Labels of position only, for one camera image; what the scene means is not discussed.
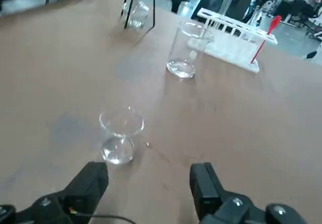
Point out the red plastic dropper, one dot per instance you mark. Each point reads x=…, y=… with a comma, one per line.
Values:
x=275, y=22

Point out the large glass beaker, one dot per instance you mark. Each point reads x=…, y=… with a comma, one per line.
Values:
x=182, y=68

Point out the glass test tube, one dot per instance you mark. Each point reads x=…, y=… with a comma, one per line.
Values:
x=226, y=5

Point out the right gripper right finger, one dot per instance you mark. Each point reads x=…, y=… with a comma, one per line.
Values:
x=208, y=196

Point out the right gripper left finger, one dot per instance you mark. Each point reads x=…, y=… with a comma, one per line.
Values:
x=85, y=191

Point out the white test tube rack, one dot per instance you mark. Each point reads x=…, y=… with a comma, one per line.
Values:
x=226, y=50

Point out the small glass beaker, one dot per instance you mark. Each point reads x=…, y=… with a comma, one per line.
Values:
x=118, y=148

